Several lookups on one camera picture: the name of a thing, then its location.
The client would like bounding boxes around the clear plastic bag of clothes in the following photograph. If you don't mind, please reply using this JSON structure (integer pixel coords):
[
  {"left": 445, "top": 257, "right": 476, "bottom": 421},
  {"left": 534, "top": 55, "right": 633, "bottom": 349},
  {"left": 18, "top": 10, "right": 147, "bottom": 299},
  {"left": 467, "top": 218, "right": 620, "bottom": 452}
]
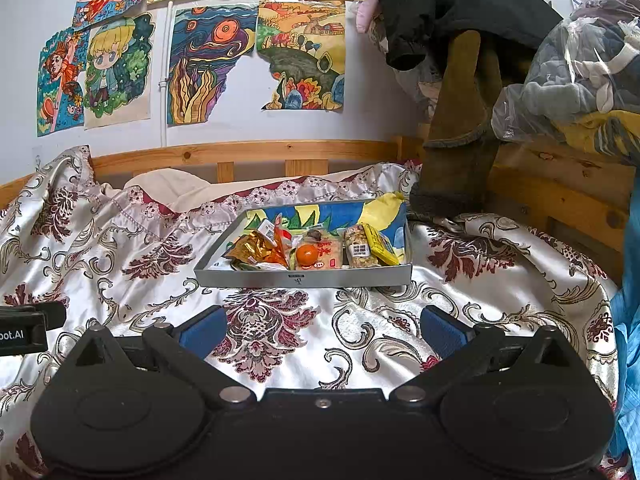
[{"left": 492, "top": 0, "right": 640, "bottom": 166}]

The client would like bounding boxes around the wooden bed frame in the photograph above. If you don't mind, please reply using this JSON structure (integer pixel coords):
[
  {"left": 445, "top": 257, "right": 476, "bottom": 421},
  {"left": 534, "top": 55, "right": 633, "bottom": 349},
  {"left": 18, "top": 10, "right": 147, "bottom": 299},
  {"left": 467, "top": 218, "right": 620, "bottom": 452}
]
[{"left": 0, "top": 135, "right": 640, "bottom": 286}]

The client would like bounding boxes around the floral satin bedspread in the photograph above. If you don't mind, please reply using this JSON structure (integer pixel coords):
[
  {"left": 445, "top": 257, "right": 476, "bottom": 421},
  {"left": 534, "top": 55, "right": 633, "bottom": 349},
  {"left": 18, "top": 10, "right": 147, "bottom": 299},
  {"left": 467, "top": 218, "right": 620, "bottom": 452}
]
[{"left": 0, "top": 145, "right": 631, "bottom": 480}]

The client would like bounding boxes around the brown hanging garment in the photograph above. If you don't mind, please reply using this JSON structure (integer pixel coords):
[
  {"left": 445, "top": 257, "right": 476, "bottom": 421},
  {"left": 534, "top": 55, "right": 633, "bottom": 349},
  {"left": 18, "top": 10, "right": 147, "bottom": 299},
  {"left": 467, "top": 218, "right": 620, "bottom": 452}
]
[{"left": 410, "top": 30, "right": 503, "bottom": 218}]

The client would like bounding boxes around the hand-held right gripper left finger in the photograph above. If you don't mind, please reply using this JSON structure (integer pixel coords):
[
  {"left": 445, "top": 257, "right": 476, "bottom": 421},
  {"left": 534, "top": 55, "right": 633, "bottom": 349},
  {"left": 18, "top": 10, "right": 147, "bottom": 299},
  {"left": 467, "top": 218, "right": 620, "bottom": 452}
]
[{"left": 70, "top": 305, "right": 251, "bottom": 405}]

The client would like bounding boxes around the grey cardboard box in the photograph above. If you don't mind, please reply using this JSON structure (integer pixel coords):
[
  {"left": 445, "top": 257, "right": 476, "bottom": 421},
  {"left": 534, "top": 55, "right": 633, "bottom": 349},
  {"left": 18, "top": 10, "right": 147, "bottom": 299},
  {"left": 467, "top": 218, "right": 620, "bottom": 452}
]
[{"left": 194, "top": 197, "right": 413, "bottom": 289}]

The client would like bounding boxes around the orange-haired girl wall drawing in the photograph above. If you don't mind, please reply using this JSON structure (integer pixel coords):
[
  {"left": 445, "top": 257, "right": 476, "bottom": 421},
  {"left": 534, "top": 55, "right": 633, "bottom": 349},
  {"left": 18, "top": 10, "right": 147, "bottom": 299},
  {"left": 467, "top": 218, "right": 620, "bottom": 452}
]
[{"left": 36, "top": 27, "right": 91, "bottom": 137}]

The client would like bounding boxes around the pile of clothes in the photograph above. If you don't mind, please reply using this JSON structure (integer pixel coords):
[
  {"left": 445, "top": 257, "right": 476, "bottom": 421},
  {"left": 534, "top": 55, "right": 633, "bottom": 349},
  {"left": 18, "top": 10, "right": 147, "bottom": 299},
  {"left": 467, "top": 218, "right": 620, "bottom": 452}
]
[{"left": 380, "top": 25, "right": 451, "bottom": 126}]

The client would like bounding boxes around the gold snack packet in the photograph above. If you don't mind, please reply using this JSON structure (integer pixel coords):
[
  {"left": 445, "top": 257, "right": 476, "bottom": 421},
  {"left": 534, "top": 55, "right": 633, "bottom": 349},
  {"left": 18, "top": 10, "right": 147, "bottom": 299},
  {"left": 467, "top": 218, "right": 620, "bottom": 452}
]
[{"left": 223, "top": 227, "right": 278, "bottom": 266}]

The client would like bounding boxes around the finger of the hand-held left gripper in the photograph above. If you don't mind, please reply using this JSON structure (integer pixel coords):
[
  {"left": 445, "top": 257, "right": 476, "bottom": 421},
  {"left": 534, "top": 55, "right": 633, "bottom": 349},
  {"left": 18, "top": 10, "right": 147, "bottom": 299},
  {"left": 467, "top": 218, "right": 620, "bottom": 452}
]
[{"left": 0, "top": 301, "right": 67, "bottom": 331}]

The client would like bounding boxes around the swirly sky wall drawing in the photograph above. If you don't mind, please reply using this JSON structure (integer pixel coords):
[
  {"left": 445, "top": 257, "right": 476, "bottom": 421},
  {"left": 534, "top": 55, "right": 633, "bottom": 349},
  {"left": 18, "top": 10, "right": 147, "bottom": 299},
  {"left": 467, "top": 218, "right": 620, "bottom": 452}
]
[{"left": 166, "top": 2, "right": 260, "bottom": 127}]

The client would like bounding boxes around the white wall pipe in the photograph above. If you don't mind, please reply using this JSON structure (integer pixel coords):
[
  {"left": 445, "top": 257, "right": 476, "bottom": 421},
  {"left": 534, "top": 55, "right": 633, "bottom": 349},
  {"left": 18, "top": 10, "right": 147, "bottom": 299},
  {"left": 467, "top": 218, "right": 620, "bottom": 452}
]
[{"left": 159, "top": 2, "right": 176, "bottom": 148}]

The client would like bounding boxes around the blue cloth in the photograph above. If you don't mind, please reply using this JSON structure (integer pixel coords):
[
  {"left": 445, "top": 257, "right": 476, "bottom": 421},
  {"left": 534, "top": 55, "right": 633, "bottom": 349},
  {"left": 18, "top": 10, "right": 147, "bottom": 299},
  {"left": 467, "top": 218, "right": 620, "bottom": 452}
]
[{"left": 610, "top": 240, "right": 640, "bottom": 466}]

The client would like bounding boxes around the dinosaur drawing paper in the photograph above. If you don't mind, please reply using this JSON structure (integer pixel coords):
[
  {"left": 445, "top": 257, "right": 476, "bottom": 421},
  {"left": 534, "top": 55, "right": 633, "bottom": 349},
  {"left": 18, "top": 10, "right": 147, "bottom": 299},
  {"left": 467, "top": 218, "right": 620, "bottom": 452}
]
[{"left": 245, "top": 191, "right": 408, "bottom": 266}]

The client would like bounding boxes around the orange snack packet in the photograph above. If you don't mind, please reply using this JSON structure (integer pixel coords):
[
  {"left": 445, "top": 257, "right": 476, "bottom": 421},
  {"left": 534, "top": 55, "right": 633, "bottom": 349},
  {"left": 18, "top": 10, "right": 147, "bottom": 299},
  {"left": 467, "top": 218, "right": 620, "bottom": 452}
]
[{"left": 260, "top": 215, "right": 301, "bottom": 268}]

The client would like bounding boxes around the clear rice cracker packet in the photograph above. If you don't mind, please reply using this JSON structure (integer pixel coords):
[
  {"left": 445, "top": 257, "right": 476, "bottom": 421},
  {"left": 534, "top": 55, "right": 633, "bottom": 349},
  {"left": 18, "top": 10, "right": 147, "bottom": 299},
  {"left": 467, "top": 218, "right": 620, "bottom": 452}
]
[{"left": 300, "top": 232, "right": 346, "bottom": 270}]

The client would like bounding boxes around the clear nut bar packet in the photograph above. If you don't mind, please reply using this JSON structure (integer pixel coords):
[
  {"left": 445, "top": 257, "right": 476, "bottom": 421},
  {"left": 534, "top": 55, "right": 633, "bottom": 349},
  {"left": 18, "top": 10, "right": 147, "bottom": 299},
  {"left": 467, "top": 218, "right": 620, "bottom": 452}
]
[{"left": 344, "top": 225, "right": 381, "bottom": 268}]

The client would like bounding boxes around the yellow snack packet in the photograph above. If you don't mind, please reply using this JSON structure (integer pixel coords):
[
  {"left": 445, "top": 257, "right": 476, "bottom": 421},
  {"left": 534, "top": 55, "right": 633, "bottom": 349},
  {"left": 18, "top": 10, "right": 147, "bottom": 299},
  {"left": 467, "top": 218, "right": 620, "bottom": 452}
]
[{"left": 361, "top": 223, "right": 401, "bottom": 267}]

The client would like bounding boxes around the cream pillow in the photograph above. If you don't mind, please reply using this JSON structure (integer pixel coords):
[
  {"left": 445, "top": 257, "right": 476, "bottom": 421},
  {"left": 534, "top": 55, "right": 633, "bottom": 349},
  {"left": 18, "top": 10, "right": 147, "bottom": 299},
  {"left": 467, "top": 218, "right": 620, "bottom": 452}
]
[{"left": 122, "top": 169, "right": 381, "bottom": 211}]

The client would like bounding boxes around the blond child wall drawing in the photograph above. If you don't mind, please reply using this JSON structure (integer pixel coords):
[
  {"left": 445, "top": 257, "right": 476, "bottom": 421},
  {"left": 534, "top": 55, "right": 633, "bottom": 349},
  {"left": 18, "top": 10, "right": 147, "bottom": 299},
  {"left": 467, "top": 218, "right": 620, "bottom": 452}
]
[{"left": 82, "top": 12, "right": 152, "bottom": 131}]

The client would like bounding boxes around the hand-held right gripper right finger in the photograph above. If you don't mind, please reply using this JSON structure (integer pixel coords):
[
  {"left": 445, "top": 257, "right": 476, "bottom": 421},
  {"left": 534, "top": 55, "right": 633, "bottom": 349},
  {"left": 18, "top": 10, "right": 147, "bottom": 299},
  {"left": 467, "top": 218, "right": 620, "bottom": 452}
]
[{"left": 391, "top": 305, "right": 576, "bottom": 405}]

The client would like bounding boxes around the hillside landscape wall drawing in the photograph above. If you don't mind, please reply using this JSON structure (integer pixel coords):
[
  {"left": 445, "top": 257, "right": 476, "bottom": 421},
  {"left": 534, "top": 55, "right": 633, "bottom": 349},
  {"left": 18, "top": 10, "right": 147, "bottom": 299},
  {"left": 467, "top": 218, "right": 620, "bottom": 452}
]
[{"left": 256, "top": 0, "right": 347, "bottom": 113}]

